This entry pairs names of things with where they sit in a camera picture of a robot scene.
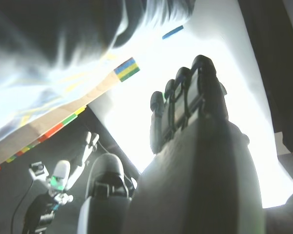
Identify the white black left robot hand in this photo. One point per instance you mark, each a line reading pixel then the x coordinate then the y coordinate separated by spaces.
pixel 197 182

